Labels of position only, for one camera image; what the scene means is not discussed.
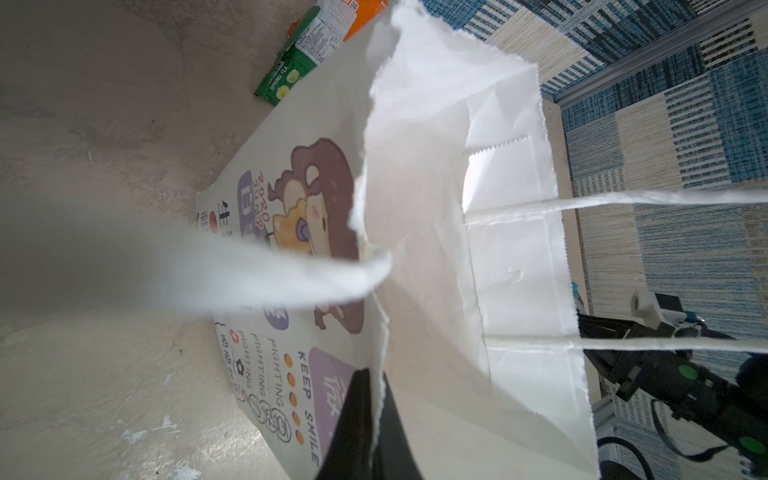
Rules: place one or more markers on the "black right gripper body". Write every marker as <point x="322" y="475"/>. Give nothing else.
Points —
<point x="629" y="370"/>

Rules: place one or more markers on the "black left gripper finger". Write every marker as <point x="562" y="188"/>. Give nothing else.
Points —
<point x="357" y="451"/>

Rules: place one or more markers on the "white paper bag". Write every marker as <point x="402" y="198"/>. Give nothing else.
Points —
<point x="190" y="277"/>

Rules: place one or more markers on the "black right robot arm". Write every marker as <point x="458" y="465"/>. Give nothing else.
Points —
<point x="734" y="412"/>

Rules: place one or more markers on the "orange green snack bag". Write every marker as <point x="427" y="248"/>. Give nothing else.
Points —
<point x="311" y="39"/>

